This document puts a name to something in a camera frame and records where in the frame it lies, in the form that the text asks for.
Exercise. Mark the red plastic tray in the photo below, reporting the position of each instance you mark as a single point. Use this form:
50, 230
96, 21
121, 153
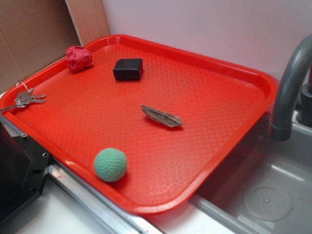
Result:
89, 111

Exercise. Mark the green dimpled ball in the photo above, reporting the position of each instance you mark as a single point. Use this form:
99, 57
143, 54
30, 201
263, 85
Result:
110, 164

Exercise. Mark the crumpled red paper ball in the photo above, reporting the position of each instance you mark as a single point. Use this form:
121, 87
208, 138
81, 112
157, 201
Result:
78, 58

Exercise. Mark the grey toy faucet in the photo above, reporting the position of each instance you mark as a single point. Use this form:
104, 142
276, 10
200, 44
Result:
294, 77

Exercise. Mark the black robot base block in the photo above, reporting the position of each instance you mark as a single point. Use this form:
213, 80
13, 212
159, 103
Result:
24, 165

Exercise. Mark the silver key bunch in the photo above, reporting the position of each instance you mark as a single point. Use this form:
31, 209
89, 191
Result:
24, 97

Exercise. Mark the silver metal rail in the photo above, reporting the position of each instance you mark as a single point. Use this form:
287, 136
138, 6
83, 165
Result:
69, 206

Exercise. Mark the brown cardboard panel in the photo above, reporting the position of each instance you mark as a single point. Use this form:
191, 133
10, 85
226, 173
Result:
36, 33

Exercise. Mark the dark faucet knob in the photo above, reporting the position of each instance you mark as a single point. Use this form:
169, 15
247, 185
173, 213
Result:
304, 104

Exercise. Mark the black rectangular box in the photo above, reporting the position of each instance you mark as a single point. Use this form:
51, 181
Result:
128, 69

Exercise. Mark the grey plastic sink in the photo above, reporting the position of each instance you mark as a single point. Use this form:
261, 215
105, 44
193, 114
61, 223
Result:
263, 186

